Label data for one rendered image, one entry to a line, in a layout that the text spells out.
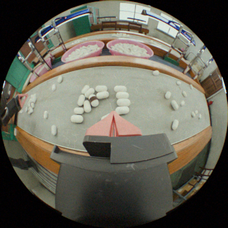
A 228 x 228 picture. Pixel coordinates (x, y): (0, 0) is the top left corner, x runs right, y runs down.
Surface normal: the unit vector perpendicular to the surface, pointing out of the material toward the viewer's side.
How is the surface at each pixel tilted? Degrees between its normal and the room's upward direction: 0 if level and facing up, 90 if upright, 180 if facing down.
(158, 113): 0
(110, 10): 90
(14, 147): 90
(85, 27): 90
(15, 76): 90
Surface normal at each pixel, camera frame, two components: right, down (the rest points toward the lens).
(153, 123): 0.00, -0.24
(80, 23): -0.09, 0.97
